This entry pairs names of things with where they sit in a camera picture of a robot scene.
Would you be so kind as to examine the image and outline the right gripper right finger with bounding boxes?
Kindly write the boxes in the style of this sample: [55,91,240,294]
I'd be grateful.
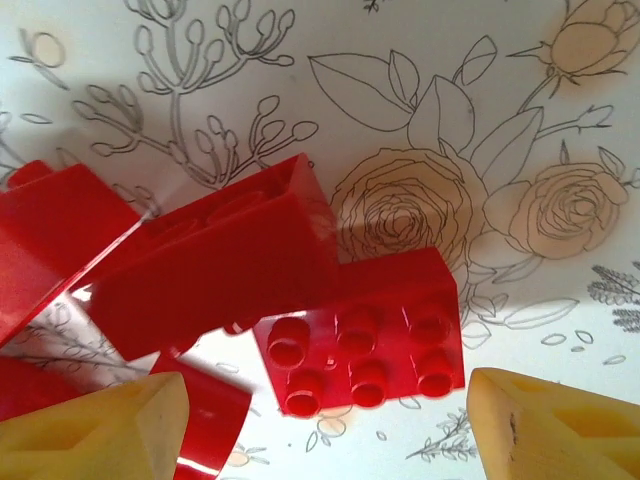
[466,367,640,480]

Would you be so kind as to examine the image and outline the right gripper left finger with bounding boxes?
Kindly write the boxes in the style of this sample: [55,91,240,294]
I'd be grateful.
[0,372,191,480]

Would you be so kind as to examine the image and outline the red rounded lego brick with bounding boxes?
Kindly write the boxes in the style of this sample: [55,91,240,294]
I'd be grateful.
[158,349,252,480]

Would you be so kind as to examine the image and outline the floral tablecloth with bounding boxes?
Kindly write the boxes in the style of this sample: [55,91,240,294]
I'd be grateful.
[0,0,640,480]

